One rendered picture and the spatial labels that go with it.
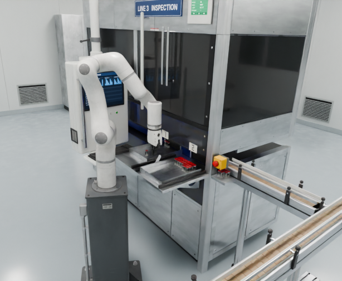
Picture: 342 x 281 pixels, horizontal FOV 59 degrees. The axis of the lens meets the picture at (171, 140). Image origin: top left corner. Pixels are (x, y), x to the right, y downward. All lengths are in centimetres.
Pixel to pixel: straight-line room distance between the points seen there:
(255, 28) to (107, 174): 131
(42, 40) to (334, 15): 573
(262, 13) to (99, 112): 120
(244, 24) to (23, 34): 557
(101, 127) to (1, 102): 543
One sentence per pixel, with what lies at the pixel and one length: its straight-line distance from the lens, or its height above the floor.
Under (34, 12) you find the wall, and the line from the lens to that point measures 708.
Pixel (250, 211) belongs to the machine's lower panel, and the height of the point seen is 39.
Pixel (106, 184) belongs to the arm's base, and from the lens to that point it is 193.
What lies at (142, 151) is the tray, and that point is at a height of 88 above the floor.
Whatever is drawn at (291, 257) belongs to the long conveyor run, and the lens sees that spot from 146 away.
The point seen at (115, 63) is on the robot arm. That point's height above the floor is 164.
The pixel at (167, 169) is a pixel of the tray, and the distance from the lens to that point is 214.
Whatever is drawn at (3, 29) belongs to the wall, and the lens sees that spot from 695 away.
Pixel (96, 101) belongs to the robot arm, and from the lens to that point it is 176.
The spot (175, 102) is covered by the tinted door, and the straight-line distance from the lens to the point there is 227.
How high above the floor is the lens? 183
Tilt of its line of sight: 21 degrees down
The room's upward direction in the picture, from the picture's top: 2 degrees clockwise
